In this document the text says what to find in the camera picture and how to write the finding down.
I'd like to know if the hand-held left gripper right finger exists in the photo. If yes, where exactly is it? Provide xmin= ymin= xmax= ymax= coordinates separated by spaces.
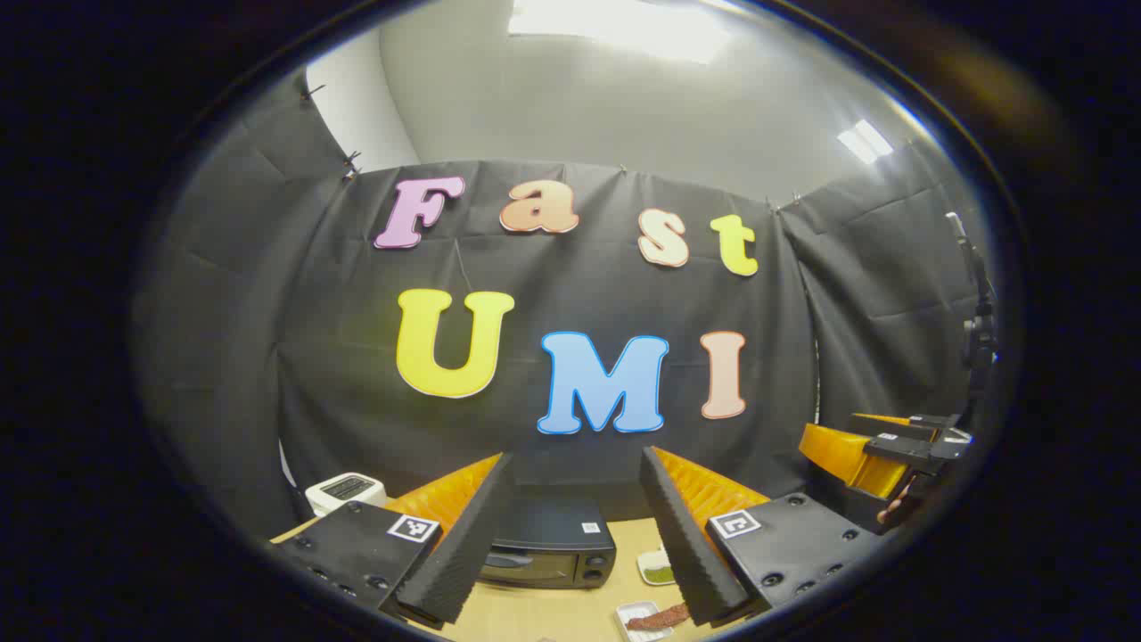
xmin=639 ymin=446 xmax=879 ymax=627

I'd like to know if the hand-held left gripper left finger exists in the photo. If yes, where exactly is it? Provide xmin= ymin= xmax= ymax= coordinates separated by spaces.
xmin=272 ymin=451 xmax=516 ymax=630

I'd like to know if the brown meat strip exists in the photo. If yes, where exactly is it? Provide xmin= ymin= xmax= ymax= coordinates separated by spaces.
xmin=626 ymin=604 xmax=693 ymax=633

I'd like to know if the black electric oven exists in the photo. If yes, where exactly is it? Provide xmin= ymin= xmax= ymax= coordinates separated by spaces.
xmin=480 ymin=493 xmax=618 ymax=590

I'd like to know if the white divided bean dish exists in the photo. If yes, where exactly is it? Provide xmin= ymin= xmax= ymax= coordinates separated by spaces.
xmin=636 ymin=547 xmax=677 ymax=588

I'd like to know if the small white rectangular plate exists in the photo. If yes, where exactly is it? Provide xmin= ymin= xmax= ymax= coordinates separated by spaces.
xmin=614 ymin=600 xmax=680 ymax=642

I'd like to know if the black tripod stand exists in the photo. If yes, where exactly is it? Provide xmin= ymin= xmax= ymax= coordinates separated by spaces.
xmin=945 ymin=212 xmax=1001 ymax=420

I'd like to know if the white toaster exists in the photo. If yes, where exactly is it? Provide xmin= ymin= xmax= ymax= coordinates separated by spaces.
xmin=305 ymin=473 xmax=389 ymax=518

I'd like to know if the black backdrop cloth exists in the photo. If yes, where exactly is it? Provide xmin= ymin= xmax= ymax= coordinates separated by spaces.
xmin=132 ymin=71 xmax=990 ymax=540

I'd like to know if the small ceiling light panel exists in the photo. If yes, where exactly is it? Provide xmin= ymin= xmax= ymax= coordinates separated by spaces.
xmin=836 ymin=119 xmax=895 ymax=167

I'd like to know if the large ceiling light panel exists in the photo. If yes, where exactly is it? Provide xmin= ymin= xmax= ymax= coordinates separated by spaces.
xmin=508 ymin=0 xmax=734 ymax=65

